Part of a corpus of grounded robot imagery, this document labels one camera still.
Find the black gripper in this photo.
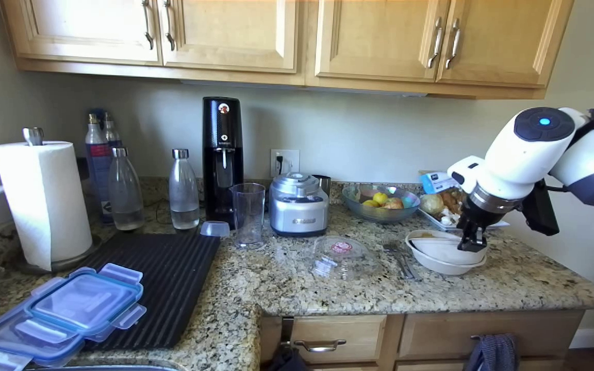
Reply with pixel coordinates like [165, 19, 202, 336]
[456, 200, 506, 254]

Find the cream ceramic bowl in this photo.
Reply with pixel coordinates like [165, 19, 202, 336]
[406, 228, 490, 269]
[403, 250, 488, 279]

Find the glass fruit bowl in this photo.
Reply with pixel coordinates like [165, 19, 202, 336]
[340, 179, 423, 226]

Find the white mushroom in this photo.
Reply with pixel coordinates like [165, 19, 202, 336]
[439, 209, 462, 228]

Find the brown round vegetable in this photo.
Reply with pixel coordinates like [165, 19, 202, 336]
[439, 188, 468, 217]

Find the brown skinned onion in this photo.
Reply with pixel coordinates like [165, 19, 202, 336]
[419, 193, 448, 217]

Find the blue white food package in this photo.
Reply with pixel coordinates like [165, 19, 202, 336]
[419, 169, 462, 199]

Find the wood drawer base cabinet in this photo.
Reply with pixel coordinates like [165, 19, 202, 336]
[258, 308, 588, 371]

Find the grey hanging towel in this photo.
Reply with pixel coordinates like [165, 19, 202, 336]
[462, 333, 522, 371]

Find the clear plastic container pink label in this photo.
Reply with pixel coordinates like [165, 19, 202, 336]
[271, 234, 373, 283]

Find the silver white food chopper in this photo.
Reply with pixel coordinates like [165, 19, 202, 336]
[266, 169, 332, 240]

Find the dark hanging cloth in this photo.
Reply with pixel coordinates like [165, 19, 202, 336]
[261, 343, 313, 371]

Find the clear drinking glass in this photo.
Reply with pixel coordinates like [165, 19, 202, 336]
[228, 179, 270, 251]

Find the small grey plastic cap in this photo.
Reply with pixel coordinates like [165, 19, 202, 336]
[196, 218, 234, 241]

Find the black soda maker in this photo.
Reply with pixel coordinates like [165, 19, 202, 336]
[199, 95, 244, 226]

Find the clear plastic bottle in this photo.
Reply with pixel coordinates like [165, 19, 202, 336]
[107, 147, 147, 234]
[166, 147, 204, 234]

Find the black ribbed drying mat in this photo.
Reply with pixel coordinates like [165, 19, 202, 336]
[67, 230, 222, 354]

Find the dark capped bottle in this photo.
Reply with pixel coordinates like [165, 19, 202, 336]
[101, 111, 124, 153]

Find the dark blue bottle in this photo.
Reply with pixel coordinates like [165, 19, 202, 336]
[79, 108, 117, 220]

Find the small blue latch food container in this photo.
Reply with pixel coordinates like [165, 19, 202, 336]
[25, 261, 147, 345]

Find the white paper towel roll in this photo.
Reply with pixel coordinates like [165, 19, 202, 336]
[0, 140, 95, 275]

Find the metal paper towel holder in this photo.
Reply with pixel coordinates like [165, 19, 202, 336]
[18, 125, 101, 277]

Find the large blue latch food container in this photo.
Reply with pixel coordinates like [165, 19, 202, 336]
[0, 277, 150, 367]

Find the silver drawer handle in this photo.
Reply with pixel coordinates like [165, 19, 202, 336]
[282, 336, 349, 357]

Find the silver cabinet door handle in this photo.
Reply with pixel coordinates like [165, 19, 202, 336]
[139, 0, 157, 52]
[442, 17, 464, 72]
[426, 14, 446, 70]
[162, 0, 176, 54]

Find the white wall outlet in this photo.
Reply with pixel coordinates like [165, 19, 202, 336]
[267, 147, 300, 184]

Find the light wood wall cabinet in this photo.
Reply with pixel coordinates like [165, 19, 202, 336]
[0, 0, 577, 100]

